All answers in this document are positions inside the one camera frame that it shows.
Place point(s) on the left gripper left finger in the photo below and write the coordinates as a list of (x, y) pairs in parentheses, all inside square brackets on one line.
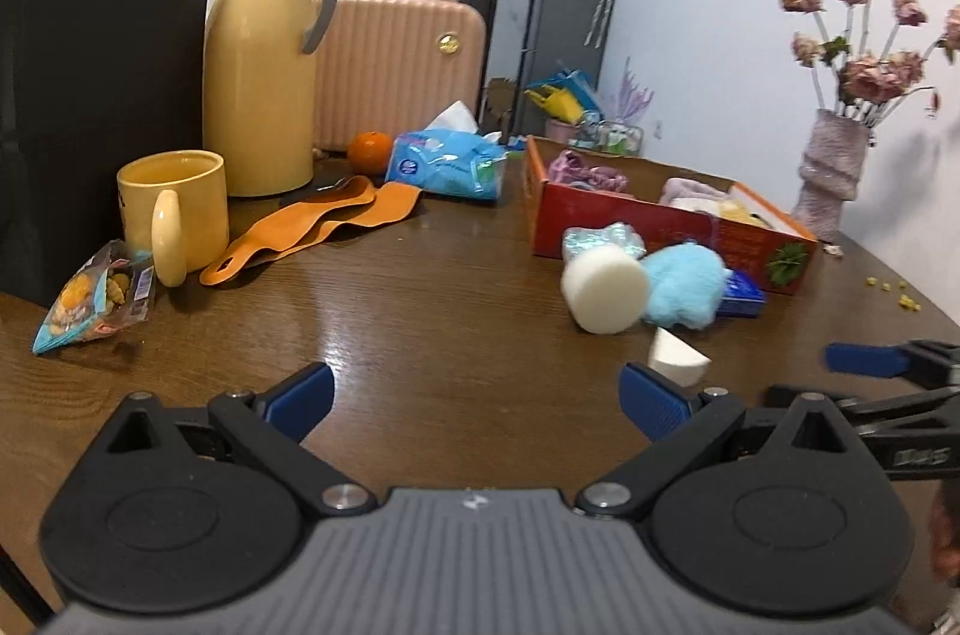
[(265, 430)]

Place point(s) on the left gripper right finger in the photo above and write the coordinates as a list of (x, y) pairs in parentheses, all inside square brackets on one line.
[(686, 431)]

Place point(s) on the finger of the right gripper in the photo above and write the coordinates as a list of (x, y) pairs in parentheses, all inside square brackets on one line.
[(926, 363), (863, 415)]

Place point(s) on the white wedge sponge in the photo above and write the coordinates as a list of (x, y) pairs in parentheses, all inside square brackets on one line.
[(676, 359)]

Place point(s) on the white round sponge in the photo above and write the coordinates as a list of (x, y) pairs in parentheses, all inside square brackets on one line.
[(605, 289)]

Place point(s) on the purple satin bonnet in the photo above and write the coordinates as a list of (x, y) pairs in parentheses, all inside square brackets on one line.
[(569, 168)]

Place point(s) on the person's right hand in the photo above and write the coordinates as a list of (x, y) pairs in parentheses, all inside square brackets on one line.
[(943, 527)]

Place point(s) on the blue small carton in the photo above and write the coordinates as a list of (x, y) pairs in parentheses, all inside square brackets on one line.
[(742, 297)]

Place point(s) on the light blue plush toy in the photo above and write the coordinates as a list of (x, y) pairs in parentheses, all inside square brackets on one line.
[(686, 285)]

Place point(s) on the snack packet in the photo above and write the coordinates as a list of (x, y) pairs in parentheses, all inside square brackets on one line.
[(112, 291)]

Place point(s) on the pink ceramic vase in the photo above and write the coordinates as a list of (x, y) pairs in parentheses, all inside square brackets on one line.
[(830, 170)]

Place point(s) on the yellow white plush in box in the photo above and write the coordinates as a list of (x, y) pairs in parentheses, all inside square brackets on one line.
[(729, 210)]

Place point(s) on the pink headband in box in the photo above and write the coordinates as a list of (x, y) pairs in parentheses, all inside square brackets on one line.
[(681, 187)]

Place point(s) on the yellow mug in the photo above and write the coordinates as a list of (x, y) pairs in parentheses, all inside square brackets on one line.
[(174, 206)]

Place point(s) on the red cardboard box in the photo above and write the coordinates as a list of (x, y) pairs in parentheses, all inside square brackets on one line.
[(768, 246)]

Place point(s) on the dried pink rose bouquet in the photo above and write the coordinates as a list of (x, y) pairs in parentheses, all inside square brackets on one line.
[(869, 57)]

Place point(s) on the orange fruit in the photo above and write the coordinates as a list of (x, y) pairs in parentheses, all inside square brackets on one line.
[(369, 153)]

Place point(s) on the blue tissue pack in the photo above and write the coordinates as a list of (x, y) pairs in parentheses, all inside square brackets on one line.
[(450, 157)]

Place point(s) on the yellow thermos jug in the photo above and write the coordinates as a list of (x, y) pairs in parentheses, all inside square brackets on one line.
[(259, 83)]

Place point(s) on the yellow blue bag pile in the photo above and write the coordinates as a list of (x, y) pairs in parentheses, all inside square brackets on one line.
[(567, 96)]

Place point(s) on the pink ribbed suitcase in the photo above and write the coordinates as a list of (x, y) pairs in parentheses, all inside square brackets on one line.
[(393, 65)]

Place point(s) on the grey refrigerator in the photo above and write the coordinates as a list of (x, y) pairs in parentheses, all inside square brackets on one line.
[(560, 35)]

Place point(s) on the black paper bag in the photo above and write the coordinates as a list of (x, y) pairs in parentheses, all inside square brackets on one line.
[(87, 87)]

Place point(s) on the wire rack with bottles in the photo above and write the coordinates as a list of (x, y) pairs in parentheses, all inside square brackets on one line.
[(608, 137)]

